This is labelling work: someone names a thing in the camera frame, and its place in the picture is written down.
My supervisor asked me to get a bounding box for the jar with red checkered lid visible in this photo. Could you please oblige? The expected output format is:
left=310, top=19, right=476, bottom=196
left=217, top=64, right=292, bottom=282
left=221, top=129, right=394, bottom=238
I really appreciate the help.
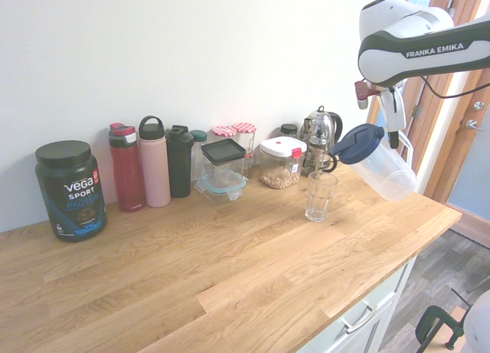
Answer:
left=211, top=126, right=236, bottom=148
left=232, top=122, right=257, bottom=155

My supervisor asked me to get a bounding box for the nut container white red-clip lid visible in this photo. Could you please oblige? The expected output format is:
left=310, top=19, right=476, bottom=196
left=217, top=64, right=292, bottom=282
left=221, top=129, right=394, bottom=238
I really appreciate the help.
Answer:
left=259, top=136, right=309, bottom=190

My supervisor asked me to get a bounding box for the wooden door frame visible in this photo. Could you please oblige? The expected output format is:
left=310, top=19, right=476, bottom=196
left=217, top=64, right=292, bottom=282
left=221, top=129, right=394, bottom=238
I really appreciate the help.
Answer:
left=365, top=0, right=490, bottom=199

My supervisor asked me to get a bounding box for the clear container with black lid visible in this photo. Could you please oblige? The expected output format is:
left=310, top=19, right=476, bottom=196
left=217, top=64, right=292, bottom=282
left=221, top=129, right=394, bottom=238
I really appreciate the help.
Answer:
left=200, top=139, right=247, bottom=178

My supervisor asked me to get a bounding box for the white kitchen cabinet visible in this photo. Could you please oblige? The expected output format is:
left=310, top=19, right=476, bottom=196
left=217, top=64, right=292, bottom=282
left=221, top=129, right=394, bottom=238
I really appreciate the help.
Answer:
left=296, top=253, right=419, bottom=353

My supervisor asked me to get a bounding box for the silver drawer handle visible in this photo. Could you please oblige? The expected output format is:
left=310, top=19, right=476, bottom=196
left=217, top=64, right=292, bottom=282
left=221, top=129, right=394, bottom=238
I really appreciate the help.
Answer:
left=340, top=304, right=378, bottom=335

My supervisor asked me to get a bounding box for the white rounded robot base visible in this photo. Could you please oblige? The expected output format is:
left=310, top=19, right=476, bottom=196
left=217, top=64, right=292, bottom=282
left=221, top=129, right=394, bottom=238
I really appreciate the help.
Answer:
left=462, top=290, right=490, bottom=353

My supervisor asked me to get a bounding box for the clear pitcher with blue lid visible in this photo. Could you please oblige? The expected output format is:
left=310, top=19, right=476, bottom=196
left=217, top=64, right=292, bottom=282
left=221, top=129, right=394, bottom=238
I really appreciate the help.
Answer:
left=329, top=123, right=418, bottom=203

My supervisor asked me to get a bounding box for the red water bottle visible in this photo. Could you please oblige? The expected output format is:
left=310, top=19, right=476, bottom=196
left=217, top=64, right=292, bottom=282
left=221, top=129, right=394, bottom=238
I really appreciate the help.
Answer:
left=108, top=123, right=147, bottom=214

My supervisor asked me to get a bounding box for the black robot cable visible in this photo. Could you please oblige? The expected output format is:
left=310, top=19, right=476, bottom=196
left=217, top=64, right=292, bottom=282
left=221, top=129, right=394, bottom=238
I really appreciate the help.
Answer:
left=420, top=70, right=490, bottom=100

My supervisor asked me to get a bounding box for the clear faceted drinking glass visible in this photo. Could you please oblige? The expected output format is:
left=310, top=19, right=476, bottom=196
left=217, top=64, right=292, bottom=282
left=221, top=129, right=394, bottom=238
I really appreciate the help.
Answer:
left=304, top=171, right=339, bottom=223

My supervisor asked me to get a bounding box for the glass container with blue-clip lid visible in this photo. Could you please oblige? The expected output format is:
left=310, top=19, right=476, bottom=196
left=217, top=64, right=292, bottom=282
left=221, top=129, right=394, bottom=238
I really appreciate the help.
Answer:
left=194, top=168, right=249, bottom=206

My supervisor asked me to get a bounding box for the maroon wrist camera mount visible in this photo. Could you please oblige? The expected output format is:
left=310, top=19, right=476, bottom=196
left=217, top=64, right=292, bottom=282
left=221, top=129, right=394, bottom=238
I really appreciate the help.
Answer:
left=354, top=80, right=381, bottom=110

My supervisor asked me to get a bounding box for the green clamp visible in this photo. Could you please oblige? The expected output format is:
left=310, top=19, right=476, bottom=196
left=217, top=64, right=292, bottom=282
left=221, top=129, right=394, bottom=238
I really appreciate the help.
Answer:
left=414, top=305, right=466, bottom=351

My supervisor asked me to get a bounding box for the clear bottle with green cap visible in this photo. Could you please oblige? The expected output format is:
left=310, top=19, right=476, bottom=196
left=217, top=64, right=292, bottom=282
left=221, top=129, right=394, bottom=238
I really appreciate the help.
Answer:
left=189, top=129, right=208, bottom=182

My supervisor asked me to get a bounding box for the glass french press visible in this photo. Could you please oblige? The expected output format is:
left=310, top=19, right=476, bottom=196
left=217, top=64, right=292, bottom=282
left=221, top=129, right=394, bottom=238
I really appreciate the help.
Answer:
left=305, top=119, right=339, bottom=177

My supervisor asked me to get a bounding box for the black Vega protein tub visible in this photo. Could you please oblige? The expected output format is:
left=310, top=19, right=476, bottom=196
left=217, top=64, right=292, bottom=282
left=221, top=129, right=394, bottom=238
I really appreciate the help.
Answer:
left=34, top=139, right=109, bottom=244

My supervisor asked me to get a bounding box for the stainless steel kettle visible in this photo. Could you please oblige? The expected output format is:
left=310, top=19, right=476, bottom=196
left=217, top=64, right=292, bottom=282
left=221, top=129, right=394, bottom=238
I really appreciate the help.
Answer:
left=299, top=105, right=344, bottom=149

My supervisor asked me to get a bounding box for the dark green shaker bottle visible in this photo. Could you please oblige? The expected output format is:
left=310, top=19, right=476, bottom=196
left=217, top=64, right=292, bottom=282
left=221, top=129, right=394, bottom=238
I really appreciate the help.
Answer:
left=165, top=124, right=195, bottom=199

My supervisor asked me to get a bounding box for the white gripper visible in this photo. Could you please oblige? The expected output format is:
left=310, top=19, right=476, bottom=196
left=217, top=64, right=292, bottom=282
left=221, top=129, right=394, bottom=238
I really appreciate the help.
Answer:
left=377, top=83, right=407, bottom=150

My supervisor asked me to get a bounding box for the pink insulated bottle black cap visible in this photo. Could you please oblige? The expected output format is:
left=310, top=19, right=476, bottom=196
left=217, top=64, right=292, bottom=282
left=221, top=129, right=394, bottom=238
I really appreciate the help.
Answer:
left=138, top=115, right=172, bottom=208

